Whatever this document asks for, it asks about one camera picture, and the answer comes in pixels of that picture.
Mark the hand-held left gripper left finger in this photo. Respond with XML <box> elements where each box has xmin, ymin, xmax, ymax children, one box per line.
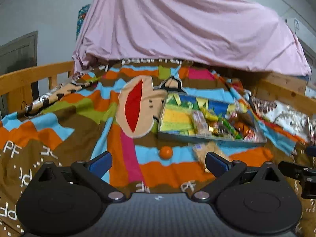
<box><xmin>37</xmin><ymin>150</ymin><xmax>127</xmax><ymax>203</ymax></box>

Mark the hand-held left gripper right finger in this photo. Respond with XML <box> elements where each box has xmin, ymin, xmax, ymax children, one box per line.
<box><xmin>191</xmin><ymin>152</ymin><xmax>282</xmax><ymax>201</ymax></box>

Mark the large rice cracker packet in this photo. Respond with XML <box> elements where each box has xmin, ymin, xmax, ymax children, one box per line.
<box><xmin>193</xmin><ymin>141</ymin><xmax>231</xmax><ymax>173</ymax></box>

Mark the small rice cracker packet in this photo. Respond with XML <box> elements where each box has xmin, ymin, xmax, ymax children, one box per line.
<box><xmin>191</xmin><ymin>111</ymin><xmax>210</xmax><ymax>137</ymax></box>

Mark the orange transparent snack packet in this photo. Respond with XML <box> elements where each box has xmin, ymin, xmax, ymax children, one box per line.
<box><xmin>233</xmin><ymin>118</ymin><xmax>256</xmax><ymax>135</ymax></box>

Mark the green yellow snack packet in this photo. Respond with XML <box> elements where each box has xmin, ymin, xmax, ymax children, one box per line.
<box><xmin>200</xmin><ymin>107</ymin><xmax>219</xmax><ymax>121</ymax></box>

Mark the grey tray with dinosaur print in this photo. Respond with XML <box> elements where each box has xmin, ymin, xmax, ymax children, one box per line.
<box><xmin>157</xmin><ymin>92</ymin><xmax>267</xmax><ymax>144</ymax></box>

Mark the brown white patterned cloth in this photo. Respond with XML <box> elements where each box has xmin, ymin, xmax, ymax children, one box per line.
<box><xmin>244</xmin><ymin>91</ymin><xmax>316</xmax><ymax>144</ymax></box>

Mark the colourful printed blanket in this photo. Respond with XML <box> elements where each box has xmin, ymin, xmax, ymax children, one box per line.
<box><xmin>0</xmin><ymin>59</ymin><xmax>316</xmax><ymax>237</ymax></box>

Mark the small orange fruit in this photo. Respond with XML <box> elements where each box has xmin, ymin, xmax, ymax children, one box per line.
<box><xmin>159</xmin><ymin>146</ymin><xmax>173</xmax><ymax>159</ymax></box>

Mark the zebra print cloth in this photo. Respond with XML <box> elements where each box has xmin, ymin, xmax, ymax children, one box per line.
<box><xmin>23</xmin><ymin>79</ymin><xmax>99</xmax><ymax>116</ymax></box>

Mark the white air conditioner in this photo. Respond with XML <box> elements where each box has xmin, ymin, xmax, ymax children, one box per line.
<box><xmin>285</xmin><ymin>17</ymin><xmax>308</xmax><ymax>40</ymax></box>

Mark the pink bed sheet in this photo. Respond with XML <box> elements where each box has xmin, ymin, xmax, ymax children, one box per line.
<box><xmin>73</xmin><ymin>0</ymin><xmax>312</xmax><ymax>77</ymax></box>

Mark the floral cloth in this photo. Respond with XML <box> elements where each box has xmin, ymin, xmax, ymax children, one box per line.
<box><xmin>76</xmin><ymin>4</ymin><xmax>92</xmax><ymax>40</ymax></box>

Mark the wooden bed frame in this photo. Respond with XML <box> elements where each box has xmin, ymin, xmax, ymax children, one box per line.
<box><xmin>0</xmin><ymin>61</ymin><xmax>316</xmax><ymax>119</ymax></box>

